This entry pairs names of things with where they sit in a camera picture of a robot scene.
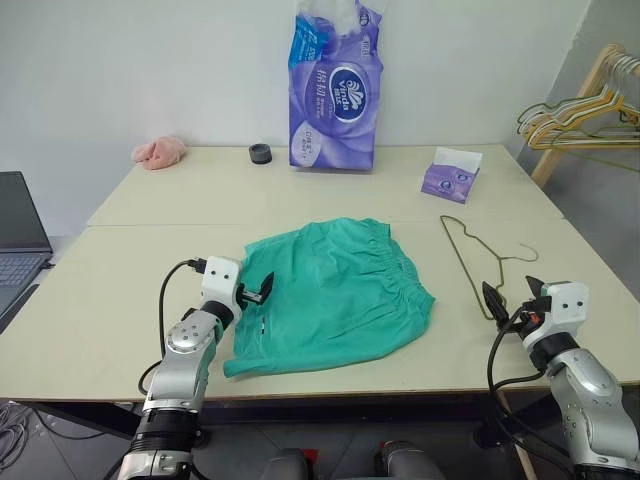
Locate black round cap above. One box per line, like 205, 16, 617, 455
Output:
248, 143, 274, 167

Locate olive green wire hanger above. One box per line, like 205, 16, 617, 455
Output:
439, 214, 540, 322

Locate black metal table frame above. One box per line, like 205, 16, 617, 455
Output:
0, 397, 506, 451

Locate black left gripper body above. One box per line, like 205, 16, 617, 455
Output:
234, 281, 265, 306

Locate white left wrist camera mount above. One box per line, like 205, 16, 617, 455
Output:
201, 255, 242, 307

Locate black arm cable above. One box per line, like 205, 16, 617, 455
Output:
137, 258, 207, 397
486, 312, 581, 480

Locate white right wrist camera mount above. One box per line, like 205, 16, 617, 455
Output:
541, 281, 591, 335

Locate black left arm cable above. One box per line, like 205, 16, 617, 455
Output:
137, 258, 207, 397

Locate dark grey laptop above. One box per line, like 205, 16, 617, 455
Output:
0, 171, 55, 335

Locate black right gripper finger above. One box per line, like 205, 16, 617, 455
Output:
524, 274, 546, 302
481, 280, 511, 330

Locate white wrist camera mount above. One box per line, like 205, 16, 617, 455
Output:
201, 255, 242, 307
541, 281, 591, 335

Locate wooden hanger rack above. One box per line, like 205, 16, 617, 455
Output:
530, 43, 640, 188

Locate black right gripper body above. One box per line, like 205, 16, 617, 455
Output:
501, 295, 553, 339

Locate dark rounded shape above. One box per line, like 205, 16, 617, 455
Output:
374, 439, 444, 480

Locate small purple tissue pack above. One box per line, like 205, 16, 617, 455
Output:
418, 146, 484, 204

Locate grey floor cables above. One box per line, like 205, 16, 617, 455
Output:
0, 399, 34, 464

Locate green shorts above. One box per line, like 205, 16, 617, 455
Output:
222, 216, 437, 380

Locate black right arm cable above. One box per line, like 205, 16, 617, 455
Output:
486, 312, 581, 480

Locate pink crumpled cloth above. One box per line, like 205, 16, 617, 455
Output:
130, 135, 188, 172

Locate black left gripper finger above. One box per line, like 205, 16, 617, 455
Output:
256, 271, 276, 302

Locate large purple tissue bag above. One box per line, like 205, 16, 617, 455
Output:
286, 0, 387, 174

